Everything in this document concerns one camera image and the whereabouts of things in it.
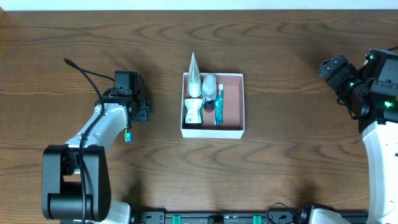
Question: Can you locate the green white toothbrush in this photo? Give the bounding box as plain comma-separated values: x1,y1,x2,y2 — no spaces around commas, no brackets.
124,128,132,142

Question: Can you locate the green white sachet pack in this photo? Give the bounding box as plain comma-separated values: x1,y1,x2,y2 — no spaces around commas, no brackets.
184,98,203,125

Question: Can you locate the white Pantene tube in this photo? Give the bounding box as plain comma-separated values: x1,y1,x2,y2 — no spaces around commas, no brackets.
187,53,202,98

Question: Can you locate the blue foam soap pump bottle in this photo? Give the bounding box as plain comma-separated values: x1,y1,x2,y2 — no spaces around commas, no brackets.
202,75,217,113

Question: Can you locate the small green toothpaste tube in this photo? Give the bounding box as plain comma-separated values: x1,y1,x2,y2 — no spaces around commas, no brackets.
215,84,224,126

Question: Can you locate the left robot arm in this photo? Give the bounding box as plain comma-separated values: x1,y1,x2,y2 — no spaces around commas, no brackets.
42,88,150,223

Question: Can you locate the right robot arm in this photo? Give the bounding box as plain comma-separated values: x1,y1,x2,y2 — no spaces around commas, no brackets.
296,49,397,223

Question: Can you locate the white cardboard box pink interior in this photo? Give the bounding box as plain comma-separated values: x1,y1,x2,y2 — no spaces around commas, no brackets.
180,73,245,139

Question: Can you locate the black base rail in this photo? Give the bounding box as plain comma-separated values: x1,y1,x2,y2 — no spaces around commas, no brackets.
130,210,369,224

